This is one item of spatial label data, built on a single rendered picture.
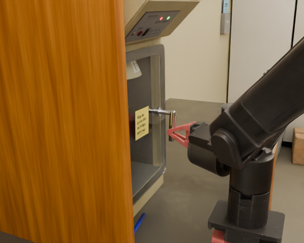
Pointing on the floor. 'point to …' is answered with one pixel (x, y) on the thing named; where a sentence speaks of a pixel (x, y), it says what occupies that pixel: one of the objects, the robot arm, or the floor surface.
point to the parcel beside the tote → (303, 146)
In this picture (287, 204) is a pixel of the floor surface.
